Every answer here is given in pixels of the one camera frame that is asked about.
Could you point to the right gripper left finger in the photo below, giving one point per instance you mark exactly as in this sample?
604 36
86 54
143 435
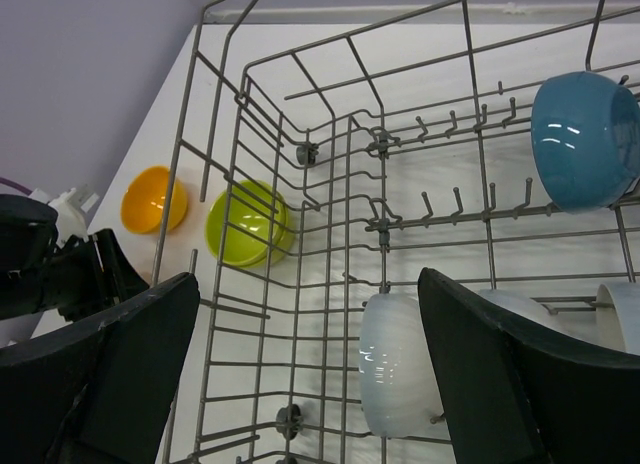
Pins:
99 390

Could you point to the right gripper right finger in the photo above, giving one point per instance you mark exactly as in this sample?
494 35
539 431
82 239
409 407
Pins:
515 391

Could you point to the white bowl stack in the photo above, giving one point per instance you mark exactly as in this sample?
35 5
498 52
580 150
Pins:
398 388

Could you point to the orange bowl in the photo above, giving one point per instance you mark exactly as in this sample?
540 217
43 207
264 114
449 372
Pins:
143 203

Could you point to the blue bowl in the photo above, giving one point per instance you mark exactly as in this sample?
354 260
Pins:
585 140

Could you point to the grey wire dish rack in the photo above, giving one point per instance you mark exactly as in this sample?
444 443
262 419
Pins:
396 146

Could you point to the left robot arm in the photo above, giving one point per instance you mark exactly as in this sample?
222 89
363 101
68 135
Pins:
78 279

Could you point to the green bowl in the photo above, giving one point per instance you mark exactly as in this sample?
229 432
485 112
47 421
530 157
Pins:
249 226

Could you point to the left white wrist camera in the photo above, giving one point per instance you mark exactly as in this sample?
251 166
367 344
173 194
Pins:
72 207

